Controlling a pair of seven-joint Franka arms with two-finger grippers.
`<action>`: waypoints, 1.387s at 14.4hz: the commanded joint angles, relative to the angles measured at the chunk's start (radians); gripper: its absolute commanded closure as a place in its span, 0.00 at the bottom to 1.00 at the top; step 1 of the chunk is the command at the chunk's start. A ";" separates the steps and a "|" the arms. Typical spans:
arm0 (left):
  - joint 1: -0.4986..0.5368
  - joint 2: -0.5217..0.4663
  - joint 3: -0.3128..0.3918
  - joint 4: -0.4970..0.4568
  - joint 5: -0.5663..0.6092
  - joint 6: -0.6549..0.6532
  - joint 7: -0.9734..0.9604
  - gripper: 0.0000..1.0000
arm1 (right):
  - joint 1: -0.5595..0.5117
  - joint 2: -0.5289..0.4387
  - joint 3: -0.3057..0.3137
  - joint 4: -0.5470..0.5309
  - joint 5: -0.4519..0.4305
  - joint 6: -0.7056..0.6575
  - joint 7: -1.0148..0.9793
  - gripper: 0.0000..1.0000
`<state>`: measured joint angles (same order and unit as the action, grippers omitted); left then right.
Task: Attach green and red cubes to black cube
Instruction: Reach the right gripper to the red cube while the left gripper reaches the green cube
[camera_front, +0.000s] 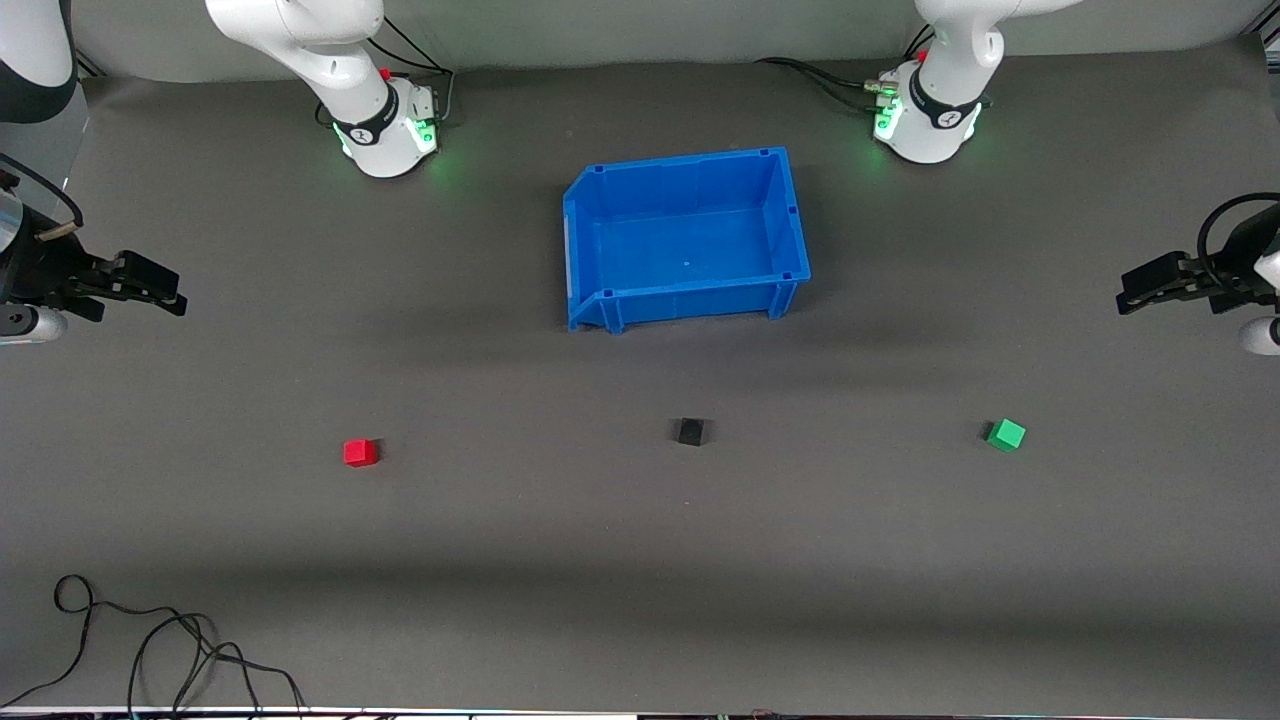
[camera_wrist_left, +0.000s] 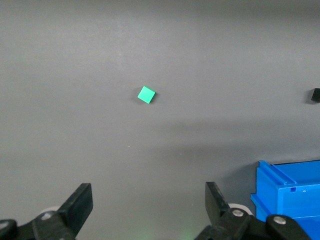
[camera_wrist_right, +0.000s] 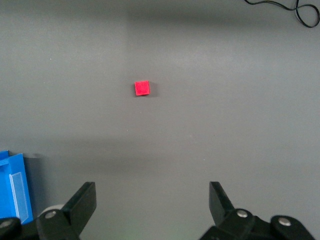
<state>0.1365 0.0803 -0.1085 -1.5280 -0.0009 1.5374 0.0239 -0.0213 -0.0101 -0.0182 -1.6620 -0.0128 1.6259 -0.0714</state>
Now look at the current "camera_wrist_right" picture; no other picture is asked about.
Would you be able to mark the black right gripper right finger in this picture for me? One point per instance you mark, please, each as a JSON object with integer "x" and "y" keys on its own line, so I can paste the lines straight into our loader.
{"x": 221, "y": 207}

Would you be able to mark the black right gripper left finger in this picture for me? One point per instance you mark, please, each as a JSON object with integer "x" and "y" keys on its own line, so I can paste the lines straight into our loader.
{"x": 78, "y": 207}

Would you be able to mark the blue plastic bin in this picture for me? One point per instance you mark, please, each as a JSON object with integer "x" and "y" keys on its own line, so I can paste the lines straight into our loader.
{"x": 10, "y": 190}

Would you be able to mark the red cube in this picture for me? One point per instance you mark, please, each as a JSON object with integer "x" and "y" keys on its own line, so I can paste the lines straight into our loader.
{"x": 142, "y": 88}

